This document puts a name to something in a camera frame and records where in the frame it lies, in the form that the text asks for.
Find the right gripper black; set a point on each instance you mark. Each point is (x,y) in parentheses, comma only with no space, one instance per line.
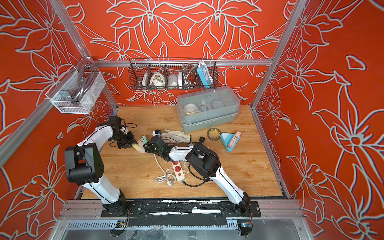
(148,147)

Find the black wire wall basket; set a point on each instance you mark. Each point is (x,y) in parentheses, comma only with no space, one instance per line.
(169,74)

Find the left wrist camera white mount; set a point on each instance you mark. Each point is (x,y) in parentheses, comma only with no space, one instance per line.
(124,130)

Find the white work glove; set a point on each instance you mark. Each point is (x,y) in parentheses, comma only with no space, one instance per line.
(175,137)

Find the clear plastic wall bin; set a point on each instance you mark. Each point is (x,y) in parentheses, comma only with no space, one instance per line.
(77,91)

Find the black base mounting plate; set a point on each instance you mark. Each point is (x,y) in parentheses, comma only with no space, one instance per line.
(221,208)

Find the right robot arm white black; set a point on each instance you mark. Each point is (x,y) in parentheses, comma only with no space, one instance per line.
(207,164)

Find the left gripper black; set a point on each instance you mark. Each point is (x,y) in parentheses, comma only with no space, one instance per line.
(131,140)

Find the round pink socket hub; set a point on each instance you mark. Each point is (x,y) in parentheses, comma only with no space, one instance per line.
(141,149)

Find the blue power strip in basket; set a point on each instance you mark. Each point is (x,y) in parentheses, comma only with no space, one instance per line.
(204,75)

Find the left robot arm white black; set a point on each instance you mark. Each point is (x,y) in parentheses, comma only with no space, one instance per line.
(85,167)

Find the white power strip red sockets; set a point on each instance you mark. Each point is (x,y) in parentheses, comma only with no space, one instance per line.
(179,172)

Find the roll of brown tape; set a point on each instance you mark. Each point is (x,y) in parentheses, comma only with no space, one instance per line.
(214,134)

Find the translucent grey storage box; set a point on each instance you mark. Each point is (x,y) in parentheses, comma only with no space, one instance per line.
(207,108)

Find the blue triangular power strip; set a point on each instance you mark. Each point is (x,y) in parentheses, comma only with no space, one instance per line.
(230,140)

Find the small green plug adapter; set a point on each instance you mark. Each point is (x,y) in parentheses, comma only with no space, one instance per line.
(144,139)

